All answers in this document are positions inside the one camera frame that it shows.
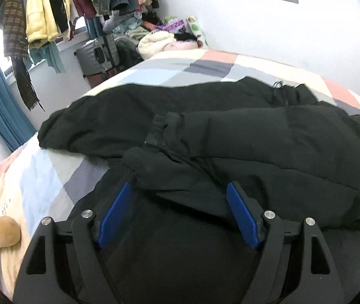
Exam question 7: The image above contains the black jacket on rack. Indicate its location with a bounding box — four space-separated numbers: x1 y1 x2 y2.
50 0 69 33

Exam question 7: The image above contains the pink folded blanket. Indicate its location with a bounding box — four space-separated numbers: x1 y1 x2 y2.
163 41 199 51

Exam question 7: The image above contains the brown and cream bolster pillow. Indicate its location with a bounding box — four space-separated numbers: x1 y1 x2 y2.
0 216 21 249

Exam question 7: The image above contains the yellow fleece jacket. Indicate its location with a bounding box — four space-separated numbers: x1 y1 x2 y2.
26 0 59 49

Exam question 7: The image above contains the large black padded coat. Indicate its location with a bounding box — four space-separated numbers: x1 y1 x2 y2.
38 78 360 303

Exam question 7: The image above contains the dotted white pillow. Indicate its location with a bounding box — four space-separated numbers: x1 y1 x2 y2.
186 16 209 49

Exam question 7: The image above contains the brown plaid scarf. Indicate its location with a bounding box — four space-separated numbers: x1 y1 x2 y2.
2 0 41 110

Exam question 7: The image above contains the patchwork checked bed sheet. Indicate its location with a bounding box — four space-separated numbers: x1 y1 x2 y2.
0 49 360 302

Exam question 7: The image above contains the teal hanging garment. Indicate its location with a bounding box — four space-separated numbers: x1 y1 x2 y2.
29 41 65 74

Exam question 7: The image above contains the cream fluffy blanket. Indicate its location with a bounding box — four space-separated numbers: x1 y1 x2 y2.
137 31 176 60

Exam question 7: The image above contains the blue curtain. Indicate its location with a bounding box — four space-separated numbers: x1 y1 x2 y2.
0 69 36 152

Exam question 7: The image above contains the grey hard-shell suitcase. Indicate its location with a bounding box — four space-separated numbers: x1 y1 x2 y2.
74 34 121 77

